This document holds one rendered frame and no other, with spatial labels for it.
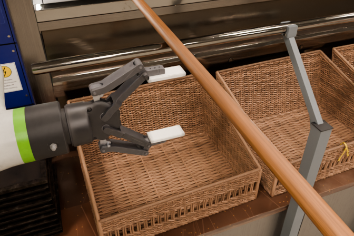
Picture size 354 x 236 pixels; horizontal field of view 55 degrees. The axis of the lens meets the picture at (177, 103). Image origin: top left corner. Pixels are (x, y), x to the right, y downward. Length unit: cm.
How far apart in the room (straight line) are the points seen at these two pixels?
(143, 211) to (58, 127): 55
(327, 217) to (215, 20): 105
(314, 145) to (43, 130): 76
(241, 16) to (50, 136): 105
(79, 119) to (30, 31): 68
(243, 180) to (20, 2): 90
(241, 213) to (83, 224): 53
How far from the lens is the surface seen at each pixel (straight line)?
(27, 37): 123
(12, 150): 59
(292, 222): 131
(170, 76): 60
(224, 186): 115
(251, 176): 119
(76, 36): 126
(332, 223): 47
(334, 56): 180
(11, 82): 127
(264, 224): 133
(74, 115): 59
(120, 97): 59
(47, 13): 121
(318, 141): 105
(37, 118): 58
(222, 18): 141
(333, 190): 142
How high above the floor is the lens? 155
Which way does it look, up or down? 35 degrees down
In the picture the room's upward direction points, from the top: straight up
